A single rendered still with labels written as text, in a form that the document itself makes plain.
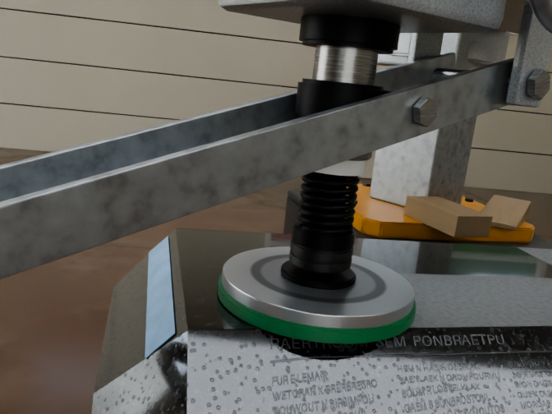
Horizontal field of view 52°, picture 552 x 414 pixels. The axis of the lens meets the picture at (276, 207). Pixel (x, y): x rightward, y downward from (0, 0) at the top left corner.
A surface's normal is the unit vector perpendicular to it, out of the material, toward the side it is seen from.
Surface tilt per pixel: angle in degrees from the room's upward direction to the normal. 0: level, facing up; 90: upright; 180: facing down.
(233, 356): 45
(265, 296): 0
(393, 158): 90
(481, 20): 112
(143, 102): 90
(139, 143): 90
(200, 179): 90
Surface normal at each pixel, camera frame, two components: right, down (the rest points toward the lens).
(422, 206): -0.92, -0.01
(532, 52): 0.55, 0.24
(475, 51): 0.33, 0.25
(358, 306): 0.11, -0.97
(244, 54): 0.12, 0.23
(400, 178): -0.72, 0.08
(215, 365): 0.25, -0.51
